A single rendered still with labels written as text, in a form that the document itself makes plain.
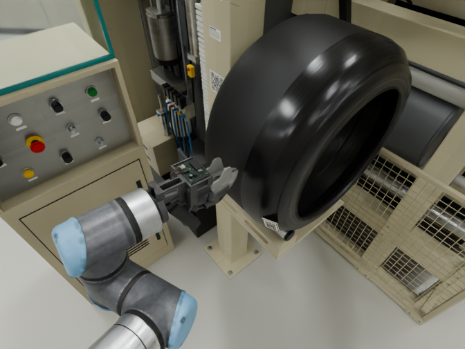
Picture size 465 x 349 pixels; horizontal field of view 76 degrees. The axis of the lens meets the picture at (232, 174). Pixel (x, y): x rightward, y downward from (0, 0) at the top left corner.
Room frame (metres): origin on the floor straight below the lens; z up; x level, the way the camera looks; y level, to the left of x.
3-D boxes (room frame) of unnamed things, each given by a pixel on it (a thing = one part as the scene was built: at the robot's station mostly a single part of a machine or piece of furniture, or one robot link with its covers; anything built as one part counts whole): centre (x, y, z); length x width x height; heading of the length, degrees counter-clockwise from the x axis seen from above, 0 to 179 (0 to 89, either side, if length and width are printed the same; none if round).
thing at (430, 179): (0.75, -0.58, 0.65); 0.90 x 0.02 x 0.70; 40
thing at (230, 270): (0.90, 0.00, 0.01); 0.27 x 0.27 x 0.02; 40
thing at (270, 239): (0.62, -0.07, 0.84); 0.36 x 0.09 x 0.06; 40
